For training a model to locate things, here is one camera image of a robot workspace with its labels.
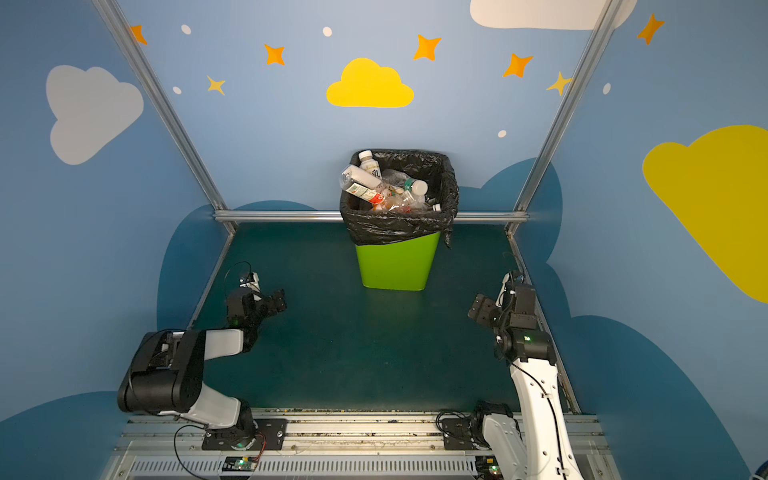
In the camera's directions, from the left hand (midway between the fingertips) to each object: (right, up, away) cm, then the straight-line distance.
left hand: (270, 292), depth 95 cm
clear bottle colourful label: (+41, +34, -9) cm, 54 cm away
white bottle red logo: (+43, +26, -14) cm, 53 cm away
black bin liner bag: (+32, +20, -20) cm, 42 cm away
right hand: (+66, 0, -17) cm, 68 cm away
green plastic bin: (+43, +9, 0) cm, 44 cm away
